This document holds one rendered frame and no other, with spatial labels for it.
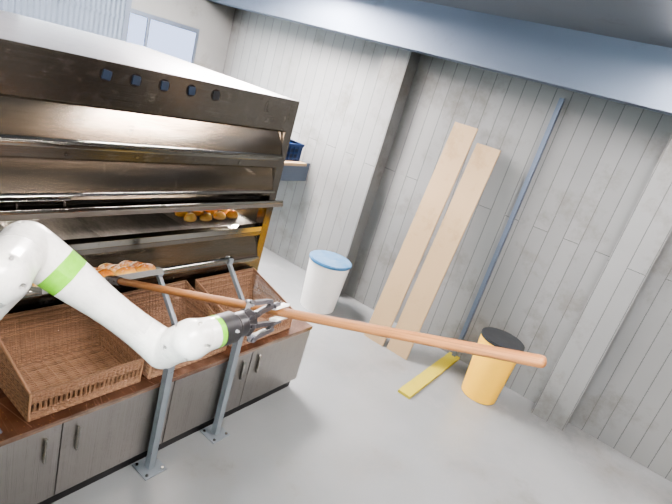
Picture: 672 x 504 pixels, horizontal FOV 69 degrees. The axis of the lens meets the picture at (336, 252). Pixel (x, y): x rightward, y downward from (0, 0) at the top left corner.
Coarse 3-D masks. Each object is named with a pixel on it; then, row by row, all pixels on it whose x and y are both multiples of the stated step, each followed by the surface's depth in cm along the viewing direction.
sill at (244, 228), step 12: (204, 228) 323; (216, 228) 329; (228, 228) 336; (240, 228) 343; (252, 228) 353; (72, 240) 254; (84, 240) 258; (96, 240) 262; (108, 240) 266; (120, 240) 271; (132, 240) 277; (144, 240) 284; (156, 240) 291; (168, 240) 298
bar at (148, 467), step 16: (240, 288) 291; (176, 320) 251; (160, 384) 262; (224, 384) 305; (160, 400) 263; (224, 400) 308; (160, 416) 267; (160, 432) 272; (208, 432) 318; (224, 432) 321; (144, 464) 281; (160, 464) 284
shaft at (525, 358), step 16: (144, 288) 197; (160, 288) 190; (176, 288) 186; (224, 304) 170; (240, 304) 165; (304, 320) 149; (320, 320) 145; (336, 320) 142; (352, 320) 140; (384, 336) 134; (400, 336) 130; (416, 336) 128; (432, 336) 126; (464, 352) 121; (480, 352) 118; (496, 352) 116; (512, 352) 114; (528, 352) 113
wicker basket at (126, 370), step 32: (0, 320) 234; (64, 320) 259; (0, 352) 224; (32, 352) 248; (64, 352) 261; (96, 352) 269; (128, 352) 261; (0, 384) 228; (32, 384) 235; (64, 384) 221; (96, 384) 236; (128, 384) 253; (32, 416) 216
